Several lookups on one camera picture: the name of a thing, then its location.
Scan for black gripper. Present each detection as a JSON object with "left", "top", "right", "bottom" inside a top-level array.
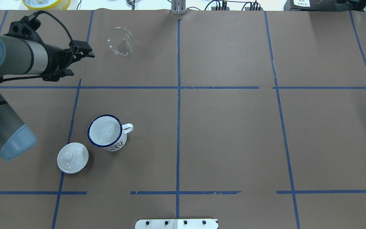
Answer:
[{"left": 42, "top": 40, "right": 95, "bottom": 81}]

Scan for black power cables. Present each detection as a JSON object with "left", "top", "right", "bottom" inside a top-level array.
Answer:
[{"left": 204, "top": 0, "right": 263, "bottom": 11}]

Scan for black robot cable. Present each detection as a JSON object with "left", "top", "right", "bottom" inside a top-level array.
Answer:
[{"left": 3, "top": 10, "right": 75, "bottom": 51}]

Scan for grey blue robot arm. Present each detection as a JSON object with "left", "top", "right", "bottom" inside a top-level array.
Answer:
[{"left": 0, "top": 35, "right": 94, "bottom": 161}]

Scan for clear glass funnel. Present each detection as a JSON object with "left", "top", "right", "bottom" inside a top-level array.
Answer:
[{"left": 106, "top": 27, "right": 135, "bottom": 56}]

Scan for yellow white bowl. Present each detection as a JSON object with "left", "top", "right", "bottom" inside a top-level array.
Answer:
[{"left": 22, "top": 0, "right": 71, "bottom": 10}]

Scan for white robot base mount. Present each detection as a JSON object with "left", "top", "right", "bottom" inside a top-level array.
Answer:
[{"left": 135, "top": 219, "right": 219, "bottom": 229}]

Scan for white mug lid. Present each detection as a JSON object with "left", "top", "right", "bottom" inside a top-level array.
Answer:
[{"left": 57, "top": 142, "right": 89, "bottom": 174}]

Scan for black device with label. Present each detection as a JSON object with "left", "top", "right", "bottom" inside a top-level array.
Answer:
[{"left": 283, "top": 0, "right": 366, "bottom": 12}]

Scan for white enamel mug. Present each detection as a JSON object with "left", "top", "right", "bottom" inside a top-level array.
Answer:
[{"left": 87, "top": 114, "right": 134, "bottom": 152}]

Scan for grey metal bracket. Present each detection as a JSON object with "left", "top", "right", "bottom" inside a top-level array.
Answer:
[{"left": 170, "top": 0, "right": 187, "bottom": 15}]

